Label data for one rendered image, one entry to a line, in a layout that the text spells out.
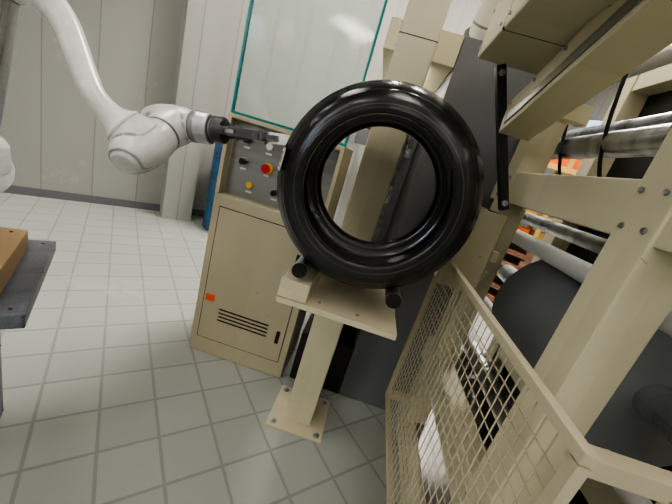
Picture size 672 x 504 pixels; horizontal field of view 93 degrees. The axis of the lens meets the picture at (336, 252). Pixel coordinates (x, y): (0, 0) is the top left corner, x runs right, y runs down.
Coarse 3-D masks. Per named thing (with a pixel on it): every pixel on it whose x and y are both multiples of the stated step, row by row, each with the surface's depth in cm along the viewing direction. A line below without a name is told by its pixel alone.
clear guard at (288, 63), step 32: (256, 0) 130; (288, 0) 129; (320, 0) 127; (352, 0) 126; (384, 0) 124; (256, 32) 133; (288, 32) 132; (320, 32) 130; (352, 32) 129; (256, 64) 137; (288, 64) 135; (320, 64) 133; (352, 64) 132; (256, 96) 140; (288, 96) 138; (320, 96) 137; (288, 128) 141
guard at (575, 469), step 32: (416, 320) 130; (416, 352) 118; (512, 352) 57; (480, 384) 67; (544, 384) 49; (512, 416) 53; (448, 448) 71; (480, 448) 59; (576, 448) 38; (448, 480) 67; (576, 480) 38
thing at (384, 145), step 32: (416, 0) 100; (448, 0) 99; (416, 32) 102; (416, 64) 105; (384, 128) 111; (384, 160) 114; (352, 192) 119; (384, 192) 117; (352, 224) 122; (320, 320) 135; (320, 352) 139; (320, 384) 143; (288, 416) 150
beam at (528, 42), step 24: (504, 0) 87; (528, 0) 66; (552, 0) 63; (576, 0) 61; (600, 0) 59; (504, 24) 78; (528, 24) 74; (552, 24) 71; (576, 24) 68; (480, 48) 98; (504, 48) 88; (528, 48) 84; (552, 48) 81
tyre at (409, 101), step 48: (336, 96) 78; (384, 96) 74; (432, 96) 75; (288, 144) 83; (336, 144) 104; (432, 144) 100; (288, 192) 84; (480, 192) 79; (336, 240) 112; (432, 240) 83; (384, 288) 91
